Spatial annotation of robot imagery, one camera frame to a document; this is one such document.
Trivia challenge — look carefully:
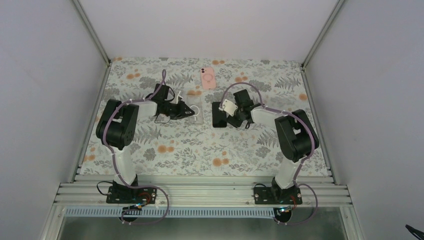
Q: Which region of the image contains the pink phone case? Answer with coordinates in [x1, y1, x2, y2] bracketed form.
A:
[200, 67, 217, 90]

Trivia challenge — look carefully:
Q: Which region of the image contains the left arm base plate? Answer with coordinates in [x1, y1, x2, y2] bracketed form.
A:
[106, 186, 157, 205]

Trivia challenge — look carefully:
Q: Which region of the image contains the grey slotted cable duct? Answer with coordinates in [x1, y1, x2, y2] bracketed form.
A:
[64, 206, 275, 219]

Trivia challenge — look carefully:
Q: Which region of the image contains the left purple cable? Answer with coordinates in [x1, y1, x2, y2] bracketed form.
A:
[102, 68, 167, 190]

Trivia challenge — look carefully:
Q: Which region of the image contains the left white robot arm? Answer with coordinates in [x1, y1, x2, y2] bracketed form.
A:
[95, 83, 197, 203]

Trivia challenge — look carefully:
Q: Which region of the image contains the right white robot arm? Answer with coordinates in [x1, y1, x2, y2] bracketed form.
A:
[220, 89, 320, 204]

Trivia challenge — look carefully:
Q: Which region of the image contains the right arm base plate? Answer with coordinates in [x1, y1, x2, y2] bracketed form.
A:
[253, 183, 303, 205]

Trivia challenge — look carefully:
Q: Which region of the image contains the black phone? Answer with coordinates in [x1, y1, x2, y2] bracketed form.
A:
[211, 102, 227, 128]

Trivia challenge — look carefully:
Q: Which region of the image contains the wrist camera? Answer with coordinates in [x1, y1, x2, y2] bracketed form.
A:
[220, 99, 238, 117]
[175, 91, 183, 104]

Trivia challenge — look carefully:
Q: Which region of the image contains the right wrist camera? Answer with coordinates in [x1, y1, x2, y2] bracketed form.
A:
[220, 99, 238, 117]

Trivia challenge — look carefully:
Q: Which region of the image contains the clear phone case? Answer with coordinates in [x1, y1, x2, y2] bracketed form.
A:
[186, 95, 204, 125]

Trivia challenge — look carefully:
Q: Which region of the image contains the aluminium mounting rail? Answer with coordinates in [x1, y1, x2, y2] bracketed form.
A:
[54, 175, 353, 207]

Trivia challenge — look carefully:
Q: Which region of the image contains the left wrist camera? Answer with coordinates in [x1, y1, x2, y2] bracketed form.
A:
[175, 91, 183, 104]

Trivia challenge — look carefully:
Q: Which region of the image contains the floral table mat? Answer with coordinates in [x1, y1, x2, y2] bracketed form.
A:
[100, 57, 311, 176]

